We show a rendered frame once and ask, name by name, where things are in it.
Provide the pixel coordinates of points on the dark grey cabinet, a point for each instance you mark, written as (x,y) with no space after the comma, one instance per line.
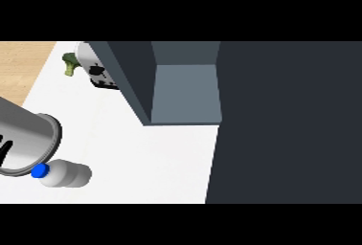
(185,94)

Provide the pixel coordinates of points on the clear water bottle blue cap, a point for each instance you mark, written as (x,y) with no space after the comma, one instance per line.
(65,173)

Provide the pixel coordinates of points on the white and black appliance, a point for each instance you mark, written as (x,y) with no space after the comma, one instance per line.
(96,71)

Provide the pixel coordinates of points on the green broccoli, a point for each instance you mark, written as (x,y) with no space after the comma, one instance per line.
(71,62)

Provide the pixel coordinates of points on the grey metal pot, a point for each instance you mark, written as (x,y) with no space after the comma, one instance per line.
(28,137)

